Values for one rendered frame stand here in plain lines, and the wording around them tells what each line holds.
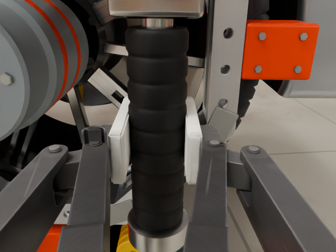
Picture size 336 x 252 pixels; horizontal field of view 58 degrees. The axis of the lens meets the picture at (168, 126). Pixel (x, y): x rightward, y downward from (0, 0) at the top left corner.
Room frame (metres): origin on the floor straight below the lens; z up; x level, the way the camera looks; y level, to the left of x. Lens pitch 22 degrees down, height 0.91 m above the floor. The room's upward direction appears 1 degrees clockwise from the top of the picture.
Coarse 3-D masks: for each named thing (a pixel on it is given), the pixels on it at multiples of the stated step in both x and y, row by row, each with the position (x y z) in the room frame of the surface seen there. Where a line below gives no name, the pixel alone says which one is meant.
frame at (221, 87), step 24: (216, 0) 0.38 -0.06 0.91; (240, 0) 0.38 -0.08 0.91; (216, 24) 0.38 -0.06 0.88; (240, 24) 0.38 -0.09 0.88; (216, 48) 0.38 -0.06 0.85; (240, 48) 0.38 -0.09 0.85; (216, 72) 0.38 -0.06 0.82; (240, 72) 0.38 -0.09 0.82; (216, 96) 0.38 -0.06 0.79; (216, 120) 0.38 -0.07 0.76; (72, 192) 0.42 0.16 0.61; (120, 192) 0.40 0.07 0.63; (120, 216) 0.38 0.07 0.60
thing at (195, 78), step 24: (72, 0) 0.53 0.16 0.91; (96, 24) 0.49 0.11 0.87; (96, 48) 0.53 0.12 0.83; (120, 48) 0.49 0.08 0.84; (96, 72) 0.49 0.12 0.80; (192, 72) 0.59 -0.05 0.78; (72, 96) 0.49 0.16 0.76; (192, 96) 0.49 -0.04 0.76; (48, 120) 0.67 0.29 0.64; (0, 144) 0.51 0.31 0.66; (24, 144) 0.49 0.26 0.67; (48, 144) 0.57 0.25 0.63; (72, 144) 0.60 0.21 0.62; (0, 168) 0.47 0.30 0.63
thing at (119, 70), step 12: (96, 0) 0.60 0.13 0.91; (120, 24) 0.64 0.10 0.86; (132, 24) 0.64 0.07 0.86; (120, 36) 0.64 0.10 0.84; (108, 60) 0.64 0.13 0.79; (120, 60) 0.64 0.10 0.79; (120, 72) 0.64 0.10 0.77; (84, 84) 0.64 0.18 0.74; (84, 96) 0.64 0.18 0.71; (96, 96) 0.64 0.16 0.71; (120, 96) 0.64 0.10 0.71
